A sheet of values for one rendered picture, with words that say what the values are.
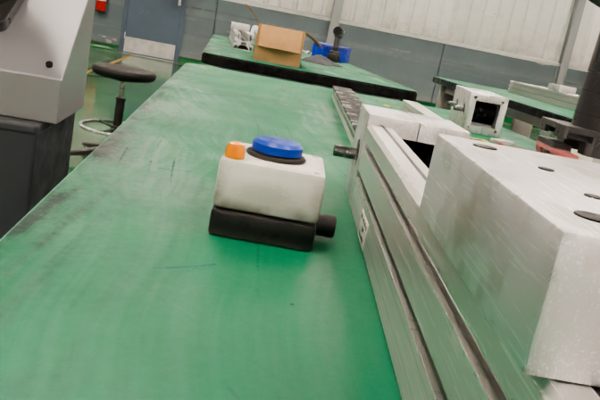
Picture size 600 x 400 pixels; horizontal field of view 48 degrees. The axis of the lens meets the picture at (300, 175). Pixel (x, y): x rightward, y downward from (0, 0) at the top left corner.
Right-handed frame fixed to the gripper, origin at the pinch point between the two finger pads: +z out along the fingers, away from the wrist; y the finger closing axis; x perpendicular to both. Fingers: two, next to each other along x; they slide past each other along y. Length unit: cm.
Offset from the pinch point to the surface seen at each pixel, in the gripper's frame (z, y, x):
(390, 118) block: -6.3, -22.1, -4.2
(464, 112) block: -1, 11, 90
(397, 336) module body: 1.1, -24.6, -36.1
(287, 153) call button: -3.6, -31.5, -17.9
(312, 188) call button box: -1.8, -29.3, -20.2
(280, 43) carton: -3, -36, 216
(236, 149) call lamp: -3.4, -35.4, -19.7
